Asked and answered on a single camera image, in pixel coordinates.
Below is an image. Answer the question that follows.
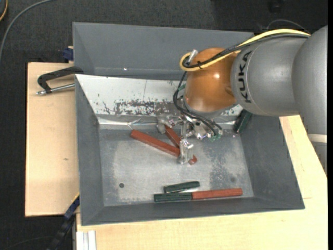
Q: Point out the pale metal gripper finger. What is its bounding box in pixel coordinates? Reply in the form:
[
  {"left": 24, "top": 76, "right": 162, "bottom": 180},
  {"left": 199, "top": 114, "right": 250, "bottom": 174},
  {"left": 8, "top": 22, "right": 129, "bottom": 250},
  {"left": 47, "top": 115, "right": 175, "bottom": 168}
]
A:
[
  {"left": 177, "top": 139, "right": 195, "bottom": 165},
  {"left": 156, "top": 116, "right": 172, "bottom": 135}
]

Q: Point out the red-brown flat block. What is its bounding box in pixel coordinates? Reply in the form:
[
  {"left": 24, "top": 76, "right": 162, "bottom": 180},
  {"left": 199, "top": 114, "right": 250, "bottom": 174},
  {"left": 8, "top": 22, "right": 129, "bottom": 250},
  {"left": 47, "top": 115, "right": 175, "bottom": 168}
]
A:
[
  {"left": 191, "top": 187, "right": 244, "bottom": 201},
  {"left": 164, "top": 124, "right": 198, "bottom": 166},
  {"left": 130, "top": 129, "right": 181, "bottom": 157}
]

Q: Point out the dark green flat block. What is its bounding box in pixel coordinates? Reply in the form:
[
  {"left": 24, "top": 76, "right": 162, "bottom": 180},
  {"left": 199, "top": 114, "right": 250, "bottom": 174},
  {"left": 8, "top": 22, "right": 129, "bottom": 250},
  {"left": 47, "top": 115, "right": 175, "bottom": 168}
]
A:
[
  {"left": 233, "top": 109, "right": 253, "bottom": 134},
  {"left": 153, "top": 193, "right": 194, "bottom": 203},
  {"left": 163, "top": 181, "right": 201, "bottom": 194}
]

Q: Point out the grey metal bin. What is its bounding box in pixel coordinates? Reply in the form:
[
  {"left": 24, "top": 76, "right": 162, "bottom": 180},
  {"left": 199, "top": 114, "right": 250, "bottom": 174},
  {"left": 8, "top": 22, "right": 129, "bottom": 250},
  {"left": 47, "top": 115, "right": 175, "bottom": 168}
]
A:
[{"left": 72, "top": 21, "right": 305, "bottom": 226}]

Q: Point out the pale brown flat board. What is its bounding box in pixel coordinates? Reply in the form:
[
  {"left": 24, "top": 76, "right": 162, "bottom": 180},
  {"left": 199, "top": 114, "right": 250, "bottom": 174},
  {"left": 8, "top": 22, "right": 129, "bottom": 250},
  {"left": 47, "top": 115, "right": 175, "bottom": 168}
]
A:
[{"left": 24, "top": 61, "right": 80, "bottom": 217}]

